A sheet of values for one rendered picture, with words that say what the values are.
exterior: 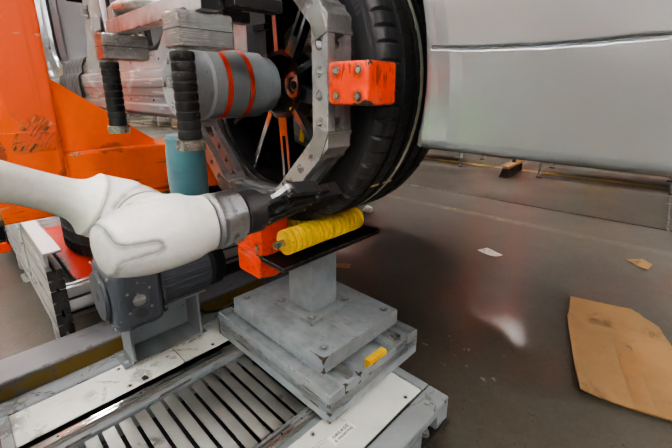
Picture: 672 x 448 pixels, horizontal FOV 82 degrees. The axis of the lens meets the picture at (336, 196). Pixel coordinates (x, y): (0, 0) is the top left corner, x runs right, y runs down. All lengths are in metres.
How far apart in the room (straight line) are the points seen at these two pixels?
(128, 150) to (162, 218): 0.70
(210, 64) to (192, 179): 0.28
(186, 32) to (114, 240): 0.30
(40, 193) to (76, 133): 0.58
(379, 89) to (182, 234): 0.37
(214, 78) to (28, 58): 0.54
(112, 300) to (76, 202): 0.49
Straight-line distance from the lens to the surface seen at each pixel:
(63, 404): 1.29
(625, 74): 0.58
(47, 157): 1.21
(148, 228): 0.56
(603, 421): 1.36
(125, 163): 1.26
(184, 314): 1.43
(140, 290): 1.13
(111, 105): 0.95
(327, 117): 0.69
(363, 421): 1.06
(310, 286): 1.08
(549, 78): 0.60
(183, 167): 0.93
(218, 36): 0.65
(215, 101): 0.80
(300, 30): 0.90
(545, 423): 1.29
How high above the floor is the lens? 0.84
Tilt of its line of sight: 16 degrees down
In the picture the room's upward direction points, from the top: straight up
